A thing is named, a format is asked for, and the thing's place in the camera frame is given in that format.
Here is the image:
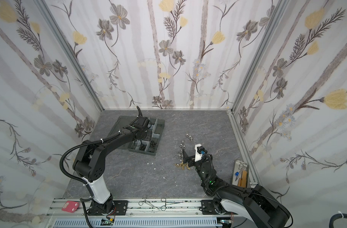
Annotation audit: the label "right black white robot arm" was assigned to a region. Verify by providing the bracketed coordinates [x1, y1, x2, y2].
[182, 146, 294, 228]

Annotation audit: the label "brass screws cluster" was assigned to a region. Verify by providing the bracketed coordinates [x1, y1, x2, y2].
[175, 163, 191, 170]

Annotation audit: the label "green compartment organizer box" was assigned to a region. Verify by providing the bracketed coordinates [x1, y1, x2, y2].
[108, 116, 165, 156]

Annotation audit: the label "aluminium front rail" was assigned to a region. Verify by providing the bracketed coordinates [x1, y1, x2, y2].
[45, 198, 281, 218]

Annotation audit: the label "surgical scissors on rail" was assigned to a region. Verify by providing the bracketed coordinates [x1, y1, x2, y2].
[138, 198, 186, 211]

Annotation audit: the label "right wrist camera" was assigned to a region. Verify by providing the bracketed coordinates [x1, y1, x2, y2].
[194, 144, 207, 162]

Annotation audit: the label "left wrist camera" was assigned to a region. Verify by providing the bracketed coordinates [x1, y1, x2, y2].
[133, 106, 150, 131]

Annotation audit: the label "small metal tray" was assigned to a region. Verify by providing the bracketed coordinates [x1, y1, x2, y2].
[232, 160, 249, 188]

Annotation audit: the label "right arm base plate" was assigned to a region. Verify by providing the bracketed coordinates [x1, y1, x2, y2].
[199, 199, 230, 215]

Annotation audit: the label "black corrugated cable bottom right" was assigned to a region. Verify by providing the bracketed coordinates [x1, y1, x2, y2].
[329, 213, 347, 228]

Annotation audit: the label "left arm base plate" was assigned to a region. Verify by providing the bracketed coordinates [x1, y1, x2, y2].
[87, 200, 129, 216]

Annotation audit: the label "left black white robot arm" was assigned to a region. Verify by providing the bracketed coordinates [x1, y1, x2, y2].
[59, 124, 151, 215]

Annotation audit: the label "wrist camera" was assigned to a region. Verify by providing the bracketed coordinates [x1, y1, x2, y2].
[194, 144, 207, 162]
[133, 106, 150, 131]

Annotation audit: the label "pink rectangular device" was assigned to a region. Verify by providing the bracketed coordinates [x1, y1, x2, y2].
[62, 200, 80, 213]

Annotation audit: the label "white vented cable duct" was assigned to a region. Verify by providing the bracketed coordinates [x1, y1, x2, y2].
[53, 218, 224, 228]

